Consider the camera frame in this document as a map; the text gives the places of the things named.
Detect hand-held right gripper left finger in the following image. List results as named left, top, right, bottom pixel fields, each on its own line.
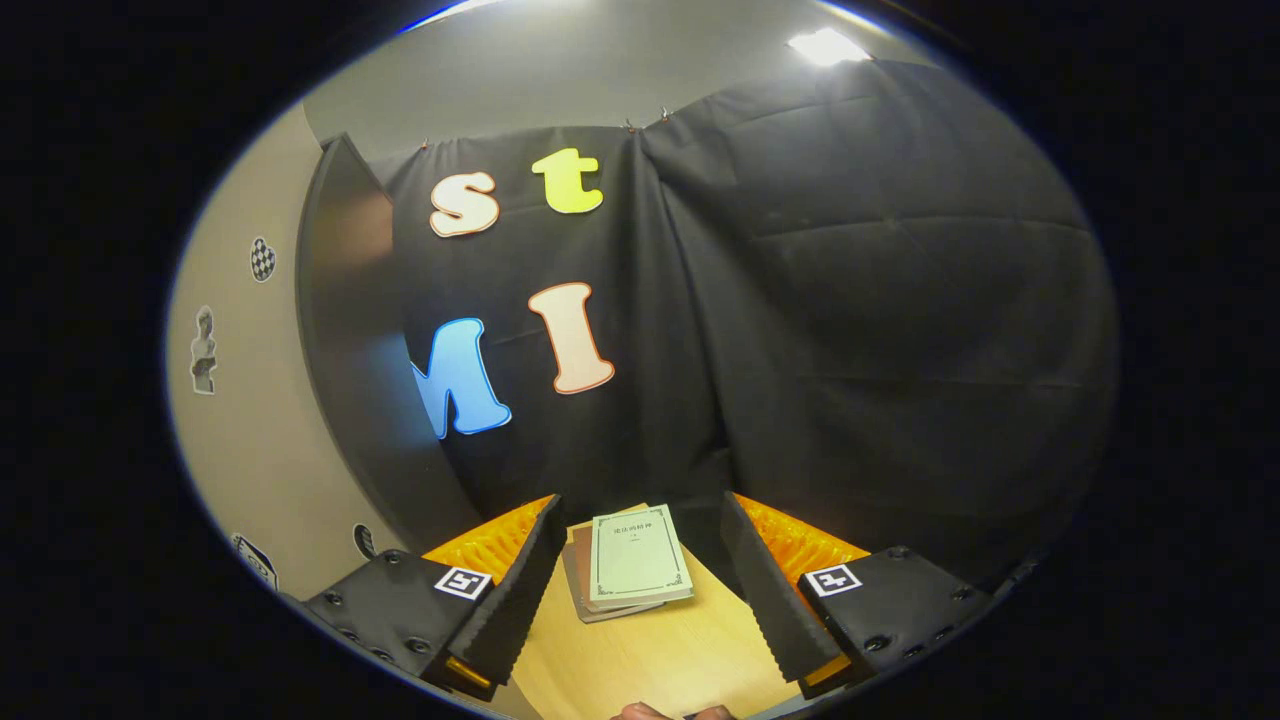
left=300, top=493, right=568, bottom=701

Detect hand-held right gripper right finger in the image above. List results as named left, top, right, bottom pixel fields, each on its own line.
left=720, top=490, right=991, bottom=701

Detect dark grey cabinet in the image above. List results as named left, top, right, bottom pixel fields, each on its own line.
left=295, top=133, right=486, bottom=553

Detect green book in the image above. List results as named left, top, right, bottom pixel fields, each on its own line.
left=588, top=505, right=695, bottom=613

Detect black backdrop cloth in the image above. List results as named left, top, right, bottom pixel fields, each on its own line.
left=385, top=58, right=1121, bottom=591

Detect ceiling light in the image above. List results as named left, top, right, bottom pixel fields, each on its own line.
left=787, top=27, right=873, bottom=68

